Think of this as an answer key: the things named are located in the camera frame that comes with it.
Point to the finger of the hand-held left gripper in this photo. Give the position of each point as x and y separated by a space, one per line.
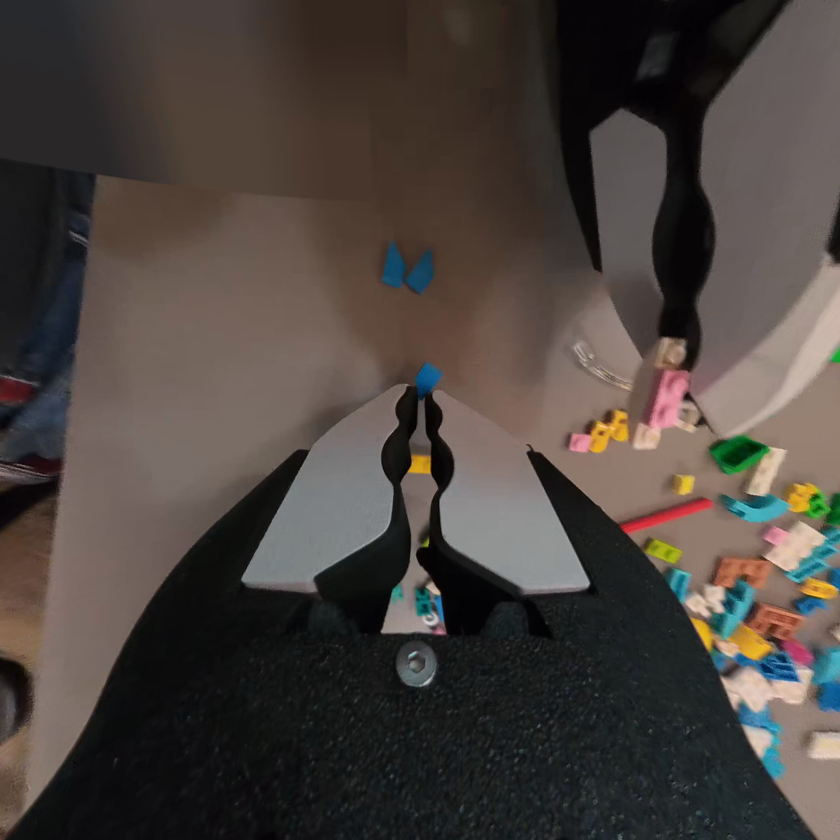
768 229
630 210

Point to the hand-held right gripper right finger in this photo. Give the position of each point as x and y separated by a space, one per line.
505 512

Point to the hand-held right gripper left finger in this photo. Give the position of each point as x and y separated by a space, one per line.
328 512

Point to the blue lego wedge piece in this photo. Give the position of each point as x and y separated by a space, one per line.
428 377
392 269
420 274

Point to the pink and white lego assembly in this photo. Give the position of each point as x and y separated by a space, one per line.
666 394

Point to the yellow lego plate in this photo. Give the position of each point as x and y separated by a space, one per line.
420 464

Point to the small pink lego brick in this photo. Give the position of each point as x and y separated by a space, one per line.
580 443

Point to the yellow lego piece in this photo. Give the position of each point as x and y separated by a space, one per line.
602 433

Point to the red lego rod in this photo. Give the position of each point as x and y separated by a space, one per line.
666 516

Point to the lime lego plate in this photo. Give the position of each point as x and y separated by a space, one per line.
663 550

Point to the clear curved lego piece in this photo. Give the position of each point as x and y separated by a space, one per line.
594 369

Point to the small yellow lego slope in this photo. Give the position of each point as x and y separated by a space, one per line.
682 484

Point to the green lego piece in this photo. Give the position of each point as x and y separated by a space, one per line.
738 454

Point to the white lego plate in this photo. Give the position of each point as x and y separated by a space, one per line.
764 471

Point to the pile of assorted lego bricks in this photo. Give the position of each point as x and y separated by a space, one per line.
741 571

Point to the turquoise curved lego piece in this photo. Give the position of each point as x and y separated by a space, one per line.
754 510

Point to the person's blue jeans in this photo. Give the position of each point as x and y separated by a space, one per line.
46 328

